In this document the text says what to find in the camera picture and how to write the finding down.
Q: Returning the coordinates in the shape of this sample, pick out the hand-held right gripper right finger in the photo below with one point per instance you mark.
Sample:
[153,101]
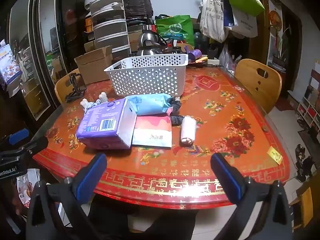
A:
[226,177]

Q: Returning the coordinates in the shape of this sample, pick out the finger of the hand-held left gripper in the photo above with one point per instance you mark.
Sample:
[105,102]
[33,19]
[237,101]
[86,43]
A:
[18,135]
[37,143]

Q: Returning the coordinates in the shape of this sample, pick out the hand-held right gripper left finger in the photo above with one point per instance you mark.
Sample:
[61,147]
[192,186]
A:
[91,175]

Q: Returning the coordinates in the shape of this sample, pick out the purple pad package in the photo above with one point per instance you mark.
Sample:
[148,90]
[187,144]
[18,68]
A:
[100,125]

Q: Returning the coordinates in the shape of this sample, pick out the white striped plush toy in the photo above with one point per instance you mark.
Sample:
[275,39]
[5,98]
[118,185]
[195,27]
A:
[96,102]

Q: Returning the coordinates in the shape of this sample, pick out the pink white soft package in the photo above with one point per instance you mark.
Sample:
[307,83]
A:
[152,132]

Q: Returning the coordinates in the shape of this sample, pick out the grey black knit glove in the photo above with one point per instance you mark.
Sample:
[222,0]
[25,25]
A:
[176,106]

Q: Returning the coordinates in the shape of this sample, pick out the blue wipes package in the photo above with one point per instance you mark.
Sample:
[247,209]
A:
[150,103]

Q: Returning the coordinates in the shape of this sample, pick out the white perforated plastic basket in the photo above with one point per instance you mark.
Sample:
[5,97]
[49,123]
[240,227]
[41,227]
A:
[150,80]

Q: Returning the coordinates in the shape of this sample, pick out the printed snack bag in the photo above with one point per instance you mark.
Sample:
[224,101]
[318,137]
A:
[26,187]

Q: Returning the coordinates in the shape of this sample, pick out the yellow card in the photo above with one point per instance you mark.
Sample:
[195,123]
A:
[275,156]

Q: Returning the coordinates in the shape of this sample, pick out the wooden chair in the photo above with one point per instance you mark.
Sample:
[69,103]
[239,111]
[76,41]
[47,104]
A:
[247,77]
[60,87]

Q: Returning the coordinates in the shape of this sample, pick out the white rolled cloth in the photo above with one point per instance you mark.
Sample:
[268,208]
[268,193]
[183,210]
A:
[188,130]

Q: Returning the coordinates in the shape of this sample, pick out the black phone stand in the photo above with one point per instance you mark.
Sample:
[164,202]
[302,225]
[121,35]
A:
[75,80]

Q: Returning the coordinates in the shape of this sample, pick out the dark mirrored cabinet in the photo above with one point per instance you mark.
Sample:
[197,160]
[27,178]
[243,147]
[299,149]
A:
[32,55]

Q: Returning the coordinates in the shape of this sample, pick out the wooden stool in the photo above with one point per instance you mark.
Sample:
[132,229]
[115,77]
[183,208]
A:
[306,202]

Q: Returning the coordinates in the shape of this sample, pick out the open cardboard box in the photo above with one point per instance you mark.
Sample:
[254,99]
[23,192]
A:
[92,67]

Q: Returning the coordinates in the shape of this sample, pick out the shelf with boxes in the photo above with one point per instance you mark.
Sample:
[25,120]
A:
[310,105]

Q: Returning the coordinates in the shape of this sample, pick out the clear plastic bag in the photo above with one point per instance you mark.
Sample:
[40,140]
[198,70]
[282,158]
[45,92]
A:
[226,57]

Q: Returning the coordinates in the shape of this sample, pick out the purple cup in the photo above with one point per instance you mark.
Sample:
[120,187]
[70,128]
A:
[195,55]

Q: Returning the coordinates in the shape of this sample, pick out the stacked grey storage containers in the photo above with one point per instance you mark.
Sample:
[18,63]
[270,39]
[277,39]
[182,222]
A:
[110,30]

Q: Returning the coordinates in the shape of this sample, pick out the brown cardboard box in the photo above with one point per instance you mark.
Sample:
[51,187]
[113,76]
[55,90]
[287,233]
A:
[135,40]

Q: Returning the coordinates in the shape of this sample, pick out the steel kettle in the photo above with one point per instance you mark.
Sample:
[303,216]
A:
[147,40]

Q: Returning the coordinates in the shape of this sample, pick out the white blue hanging bag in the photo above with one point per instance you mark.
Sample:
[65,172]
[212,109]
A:
[245,26]

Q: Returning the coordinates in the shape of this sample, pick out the white bowl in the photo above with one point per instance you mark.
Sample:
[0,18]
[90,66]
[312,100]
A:
[90,0]

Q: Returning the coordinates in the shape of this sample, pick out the green shopping bag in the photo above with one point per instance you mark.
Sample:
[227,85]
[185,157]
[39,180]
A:
[175,30]

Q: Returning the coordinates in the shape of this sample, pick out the white printed tote bag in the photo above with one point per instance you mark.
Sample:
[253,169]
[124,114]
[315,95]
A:
[211,17]

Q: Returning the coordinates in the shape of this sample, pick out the black plastic bag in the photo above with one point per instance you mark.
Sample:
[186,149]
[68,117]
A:
[137,3]

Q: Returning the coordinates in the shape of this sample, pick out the wall poster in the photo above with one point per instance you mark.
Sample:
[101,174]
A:
[10,65]

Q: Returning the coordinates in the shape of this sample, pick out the red wall calendar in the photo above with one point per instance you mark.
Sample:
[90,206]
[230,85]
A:
[276,25]

